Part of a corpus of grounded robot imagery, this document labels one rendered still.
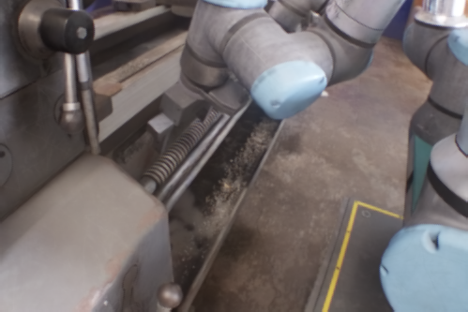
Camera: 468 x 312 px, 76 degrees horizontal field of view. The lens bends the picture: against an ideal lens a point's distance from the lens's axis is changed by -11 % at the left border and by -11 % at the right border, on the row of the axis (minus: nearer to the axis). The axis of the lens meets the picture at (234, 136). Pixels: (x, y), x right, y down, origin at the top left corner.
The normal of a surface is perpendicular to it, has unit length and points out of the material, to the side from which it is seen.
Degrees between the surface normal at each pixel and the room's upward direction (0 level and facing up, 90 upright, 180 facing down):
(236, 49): 78
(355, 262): 0
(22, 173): 90
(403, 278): 95
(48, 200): 0
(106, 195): 32
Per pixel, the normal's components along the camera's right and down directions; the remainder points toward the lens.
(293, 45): 0.35, -0.52
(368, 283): 0.07, -0.83
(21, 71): 0.93, 0.25
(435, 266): -0.76, 0.38
